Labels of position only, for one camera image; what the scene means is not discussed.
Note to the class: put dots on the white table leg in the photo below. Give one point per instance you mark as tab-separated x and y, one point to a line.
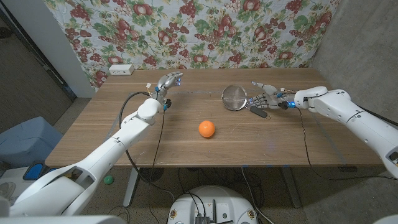
130	189

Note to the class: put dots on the blue foot pedal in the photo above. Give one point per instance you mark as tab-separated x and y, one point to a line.
52	170
33	171

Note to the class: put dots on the blue plastic bin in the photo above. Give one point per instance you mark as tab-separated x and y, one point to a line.
28	141

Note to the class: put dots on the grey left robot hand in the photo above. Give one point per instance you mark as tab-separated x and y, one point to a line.
164	82

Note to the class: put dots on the orange fruit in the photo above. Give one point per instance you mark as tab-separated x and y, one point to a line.
206	129

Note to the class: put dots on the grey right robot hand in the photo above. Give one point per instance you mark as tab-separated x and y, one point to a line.
269	98

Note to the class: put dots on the floral fruit print backdrop cloth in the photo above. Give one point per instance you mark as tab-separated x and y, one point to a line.
199	31

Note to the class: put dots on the white power strip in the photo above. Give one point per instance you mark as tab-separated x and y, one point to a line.
121	69

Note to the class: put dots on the white robot torso base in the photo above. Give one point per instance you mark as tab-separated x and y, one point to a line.
230	205

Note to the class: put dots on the small green ball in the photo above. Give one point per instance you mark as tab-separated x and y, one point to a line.
108	180

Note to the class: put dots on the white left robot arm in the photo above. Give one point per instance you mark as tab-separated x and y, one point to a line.
105	158

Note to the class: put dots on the round black floor fan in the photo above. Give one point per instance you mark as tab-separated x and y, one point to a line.
152	174

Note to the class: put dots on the white robot chest edge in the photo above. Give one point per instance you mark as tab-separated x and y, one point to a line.
62	220

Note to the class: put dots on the grey table leg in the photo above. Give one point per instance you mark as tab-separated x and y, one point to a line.
292	189

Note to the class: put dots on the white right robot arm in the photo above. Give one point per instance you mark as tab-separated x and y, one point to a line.
351	115

